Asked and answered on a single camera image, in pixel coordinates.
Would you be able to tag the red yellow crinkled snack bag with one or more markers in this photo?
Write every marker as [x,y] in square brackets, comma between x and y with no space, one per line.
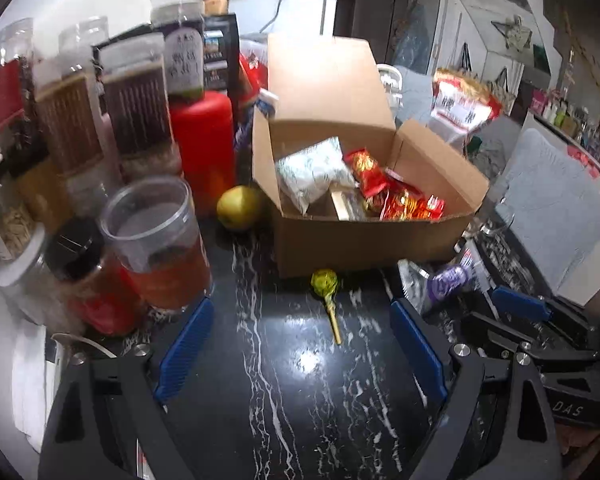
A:
[373,183]

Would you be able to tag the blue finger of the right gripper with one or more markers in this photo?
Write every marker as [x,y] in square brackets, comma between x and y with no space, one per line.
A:
[509,301]

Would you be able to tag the red plastic canister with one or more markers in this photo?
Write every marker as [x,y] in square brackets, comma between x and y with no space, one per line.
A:
[204,132]

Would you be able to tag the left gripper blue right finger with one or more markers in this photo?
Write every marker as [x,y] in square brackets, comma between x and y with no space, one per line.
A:
[425,348]

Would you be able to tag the white mini fridge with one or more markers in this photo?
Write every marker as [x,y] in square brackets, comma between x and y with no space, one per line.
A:
[295,17]

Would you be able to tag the black lid red jar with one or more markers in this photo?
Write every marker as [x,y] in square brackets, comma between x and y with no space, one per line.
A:
[91,281]

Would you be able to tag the yellow green pear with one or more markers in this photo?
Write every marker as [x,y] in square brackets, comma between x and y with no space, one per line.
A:
[240,208]

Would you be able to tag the white purple snack packet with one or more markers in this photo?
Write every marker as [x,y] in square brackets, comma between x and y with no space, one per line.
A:
[424,290]

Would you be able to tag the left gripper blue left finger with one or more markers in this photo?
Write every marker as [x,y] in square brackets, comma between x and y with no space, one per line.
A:
[176,348]

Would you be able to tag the green label tall jar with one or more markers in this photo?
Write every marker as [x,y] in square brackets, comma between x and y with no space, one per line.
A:
[182,26]

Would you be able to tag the white green printed bread bag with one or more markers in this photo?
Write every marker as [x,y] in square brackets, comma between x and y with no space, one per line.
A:
[307,175]

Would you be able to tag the green lollipop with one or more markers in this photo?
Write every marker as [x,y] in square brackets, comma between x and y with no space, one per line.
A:
[325,284]

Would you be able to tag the dark label spice jar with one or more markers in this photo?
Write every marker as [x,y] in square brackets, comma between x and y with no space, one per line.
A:
[134,82]

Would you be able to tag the black coffee pouch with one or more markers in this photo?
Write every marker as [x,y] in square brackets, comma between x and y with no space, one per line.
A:
[221,51]

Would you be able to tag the red spicy strip snack bag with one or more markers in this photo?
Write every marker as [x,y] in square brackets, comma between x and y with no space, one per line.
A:
[404,202]

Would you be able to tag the large red white food bag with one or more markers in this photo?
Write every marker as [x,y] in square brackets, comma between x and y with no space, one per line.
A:
[461,102]

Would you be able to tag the brown label spice jar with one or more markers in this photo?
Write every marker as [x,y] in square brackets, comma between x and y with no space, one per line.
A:
[67,103]

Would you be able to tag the red label spice jar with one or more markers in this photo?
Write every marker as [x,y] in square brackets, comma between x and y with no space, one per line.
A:
[16,86]

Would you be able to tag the clear jar orange contents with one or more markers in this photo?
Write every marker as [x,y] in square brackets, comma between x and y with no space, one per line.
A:
[152,227]

